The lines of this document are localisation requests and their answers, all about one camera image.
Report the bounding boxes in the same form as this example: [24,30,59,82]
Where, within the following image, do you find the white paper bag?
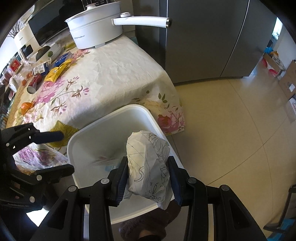
[124,131,173,210]

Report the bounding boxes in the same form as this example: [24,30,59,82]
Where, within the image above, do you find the red cartoon drink can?
[27,73,43,94]

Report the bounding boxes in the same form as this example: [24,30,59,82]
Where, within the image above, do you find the yellow snack bag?
[44,59,72,83]

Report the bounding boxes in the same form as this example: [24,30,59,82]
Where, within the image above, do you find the light blue white carton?
[33,62,49,76]

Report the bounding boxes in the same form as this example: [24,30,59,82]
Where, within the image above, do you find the blue almond milk carton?
[53,52,72,67]

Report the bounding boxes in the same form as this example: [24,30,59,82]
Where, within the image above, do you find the white trash bin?
[67,104,176,223]

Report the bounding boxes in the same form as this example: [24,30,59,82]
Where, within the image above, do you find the white kitchen appliance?
[1,23,42,69]

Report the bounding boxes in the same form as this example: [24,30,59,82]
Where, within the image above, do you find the floral tablecloth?
[7,36,185,174]

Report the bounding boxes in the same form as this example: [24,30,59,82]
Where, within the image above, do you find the orange tomato middle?
[26,72,32,79]

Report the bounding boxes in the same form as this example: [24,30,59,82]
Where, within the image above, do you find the clear glass jar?
[13,63,33,87]

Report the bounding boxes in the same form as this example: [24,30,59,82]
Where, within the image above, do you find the red labelled jar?
[9,58,21,72]

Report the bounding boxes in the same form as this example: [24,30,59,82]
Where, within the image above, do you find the dark green squash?
[36,46,51,61]

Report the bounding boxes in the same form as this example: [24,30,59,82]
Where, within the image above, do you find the black microwave oven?
[28,1,84,45]

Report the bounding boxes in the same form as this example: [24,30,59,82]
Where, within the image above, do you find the white electric cooking pot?
[65,1,171,50]

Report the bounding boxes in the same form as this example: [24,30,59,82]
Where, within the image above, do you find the grey refrigerator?
[133,1,276,83]

